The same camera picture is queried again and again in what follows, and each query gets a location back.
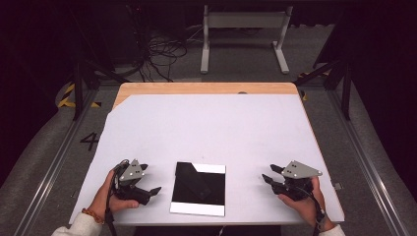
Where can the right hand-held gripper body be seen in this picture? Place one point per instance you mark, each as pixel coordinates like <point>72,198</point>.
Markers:
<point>296,172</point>

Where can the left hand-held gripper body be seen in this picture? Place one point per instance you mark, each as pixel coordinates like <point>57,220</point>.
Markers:
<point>131,172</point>

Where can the square mirror sheet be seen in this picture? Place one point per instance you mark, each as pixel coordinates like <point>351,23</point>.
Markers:
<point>200,190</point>

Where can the person's right hand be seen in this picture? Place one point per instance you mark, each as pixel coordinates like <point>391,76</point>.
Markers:
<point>305,208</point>

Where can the person's left hand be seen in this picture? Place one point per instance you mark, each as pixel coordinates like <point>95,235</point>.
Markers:
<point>101,200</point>

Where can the white table mat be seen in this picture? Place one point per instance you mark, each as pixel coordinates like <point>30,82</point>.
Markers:
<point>213,131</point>

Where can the black metal stand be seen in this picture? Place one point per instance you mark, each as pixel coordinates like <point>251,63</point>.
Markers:
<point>78,88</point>
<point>345,91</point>

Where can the yellow black floor tape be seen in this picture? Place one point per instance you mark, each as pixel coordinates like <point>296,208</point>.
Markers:
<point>67,95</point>

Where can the white metal stand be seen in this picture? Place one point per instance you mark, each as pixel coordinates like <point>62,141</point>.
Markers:
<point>244,19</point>

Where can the small grey metal bracket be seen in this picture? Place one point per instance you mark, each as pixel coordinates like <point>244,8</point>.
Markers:
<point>337,186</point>
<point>74,194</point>

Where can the aluminium floor rail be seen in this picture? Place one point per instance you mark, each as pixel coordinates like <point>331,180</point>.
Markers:
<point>364,164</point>
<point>55,164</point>

